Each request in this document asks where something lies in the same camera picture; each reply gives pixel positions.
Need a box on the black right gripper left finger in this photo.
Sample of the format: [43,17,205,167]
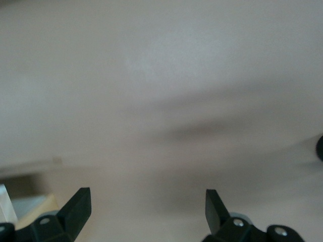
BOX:
[14,187,92,242]

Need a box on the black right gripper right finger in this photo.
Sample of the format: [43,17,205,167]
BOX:
[201,189,268,242]

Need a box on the brown table cover sheet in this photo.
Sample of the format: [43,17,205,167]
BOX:
[0,0,323,242]

